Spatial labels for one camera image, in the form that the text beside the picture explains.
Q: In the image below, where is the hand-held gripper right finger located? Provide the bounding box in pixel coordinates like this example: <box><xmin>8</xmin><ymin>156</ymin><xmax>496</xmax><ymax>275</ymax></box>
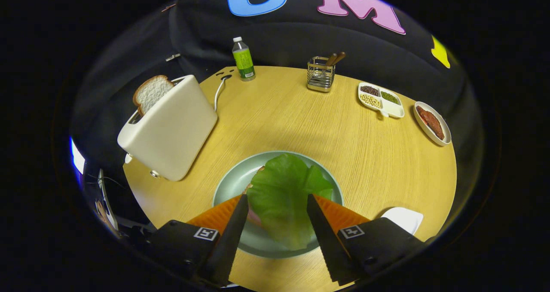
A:
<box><xmin>306</xmin><ymin>193</ymin><xmax>426</xmax><ymax>286</ymax></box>

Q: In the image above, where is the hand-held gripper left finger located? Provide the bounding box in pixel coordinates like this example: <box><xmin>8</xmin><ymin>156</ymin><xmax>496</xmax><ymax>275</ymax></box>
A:
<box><xmin>148</xmin><ymin>193</ymin><xmax>250</xmax><ymax>286</ymax></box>

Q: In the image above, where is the green lettuce leaf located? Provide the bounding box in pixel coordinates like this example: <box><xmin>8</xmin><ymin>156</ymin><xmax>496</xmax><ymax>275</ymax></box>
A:
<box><xmin>246</xmin><ymin>153</ymin><xmax>334</xmax><ymax>251</ymax></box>

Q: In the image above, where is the bread slice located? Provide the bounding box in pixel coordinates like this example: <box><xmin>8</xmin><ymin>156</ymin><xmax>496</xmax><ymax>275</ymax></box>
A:
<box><xmin>132</xmin><ymin>75</ymin><xmax>175</xmax><ymax>116</ymax></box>

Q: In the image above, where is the pale green plate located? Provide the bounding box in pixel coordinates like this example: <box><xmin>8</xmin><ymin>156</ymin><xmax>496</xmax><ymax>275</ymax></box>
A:
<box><xmin>213</xmin><ymin>150</ymin><xmax>344</xmax><ymax>259</ymax></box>

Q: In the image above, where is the white leaf-shaped dish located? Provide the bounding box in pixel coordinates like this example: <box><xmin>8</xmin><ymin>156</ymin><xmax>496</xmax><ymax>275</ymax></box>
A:
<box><xmin>381</xmin><ymin>207</ymin><xmax>424</xmax><ymax>236</ymax></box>

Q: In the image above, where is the white toaster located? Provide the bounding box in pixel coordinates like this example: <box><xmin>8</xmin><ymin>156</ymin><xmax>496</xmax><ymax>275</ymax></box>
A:
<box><xmin>117</xmin><ymin>74</ymin><xmax>218</xmax><ymax>182</ymax></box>

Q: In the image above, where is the pile of yellow beans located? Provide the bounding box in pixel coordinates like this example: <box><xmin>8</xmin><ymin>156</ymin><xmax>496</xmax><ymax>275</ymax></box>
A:
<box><xmin>360</xmin><ymin>94</ymin><xmax>382</xmax><ymax>109</ymax></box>

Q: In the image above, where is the round white plate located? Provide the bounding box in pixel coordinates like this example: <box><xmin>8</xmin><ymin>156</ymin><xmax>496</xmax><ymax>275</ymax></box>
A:
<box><xmin>413</xmin><ymin>101</ymin><xmax>452</xmax><ymax>147</ymax></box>

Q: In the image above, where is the white divided dish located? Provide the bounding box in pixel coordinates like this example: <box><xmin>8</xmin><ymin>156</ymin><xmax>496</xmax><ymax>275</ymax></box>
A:
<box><xmin>358</xmin><ymin>82</ymin><xmax>405</xmax><ymax>119</ymax></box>

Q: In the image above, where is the red meat slice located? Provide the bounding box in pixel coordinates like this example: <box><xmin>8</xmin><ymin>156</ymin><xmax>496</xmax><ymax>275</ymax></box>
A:
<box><xmin>416</xmin><ymin>106</ymin><xmax>446</xmax><ymax>140</ymax></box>

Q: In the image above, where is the green label drink bottle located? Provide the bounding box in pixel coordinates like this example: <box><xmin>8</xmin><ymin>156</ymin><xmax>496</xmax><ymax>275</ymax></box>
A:
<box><xmin>232</xmin><ymin>36</ymin><xmax>256</xmax><ymax>82</ymax></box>

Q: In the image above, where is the white toaster cable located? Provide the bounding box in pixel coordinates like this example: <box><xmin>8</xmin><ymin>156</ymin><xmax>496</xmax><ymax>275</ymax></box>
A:
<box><xmin>214</xmin><ymin>75</ymin><xmax>230</xmax><ymax>112</ymax></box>

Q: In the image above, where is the metal wire utensil holder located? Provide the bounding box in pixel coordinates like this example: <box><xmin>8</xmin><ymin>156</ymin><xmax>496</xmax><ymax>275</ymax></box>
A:
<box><xmin>307</xmin><ymin>56</ymin><xmax>336</xmax><ymax>93</ymax></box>

